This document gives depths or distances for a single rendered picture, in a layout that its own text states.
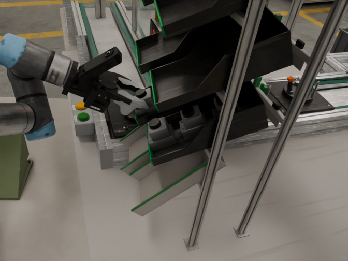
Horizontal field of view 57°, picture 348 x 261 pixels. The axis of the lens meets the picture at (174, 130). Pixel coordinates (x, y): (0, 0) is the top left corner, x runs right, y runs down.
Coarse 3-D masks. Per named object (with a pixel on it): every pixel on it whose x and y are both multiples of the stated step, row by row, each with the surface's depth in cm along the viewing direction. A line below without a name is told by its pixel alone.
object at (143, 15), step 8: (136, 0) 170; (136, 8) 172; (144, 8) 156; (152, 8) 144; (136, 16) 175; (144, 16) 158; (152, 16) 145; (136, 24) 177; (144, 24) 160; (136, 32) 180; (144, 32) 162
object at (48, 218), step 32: (64, 128) 130; (64, 160) 118; (32, 192) 106; (64, 192) 107; (0, 224) 96; (32, 224) 97; (64, 224) 98; (0, 256) 89; (32, 256) 90; (64, 256) 91
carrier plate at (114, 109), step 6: (108, 108) 126; (114, 108) 126; (108, 114) 125; (114, 114) 123; (120, 114) 123; (114, 120) 121; (120, 120) 121; (126, 120) 121; (114, 126) 118; (120, 126) 118; (132, 126) 119; (114, 132) 116; (120, 132) 116; (126, 132) 116
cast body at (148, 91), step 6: (138, 90) 85; (144, 90) 84; (150, 90) 85; (138, 96) 83; (144, 96) 84; (150, 96) 83; (150, 102) 84; (138, 108) 85; (150, 108) 85; (138, 114) 86; (144, 114) 86
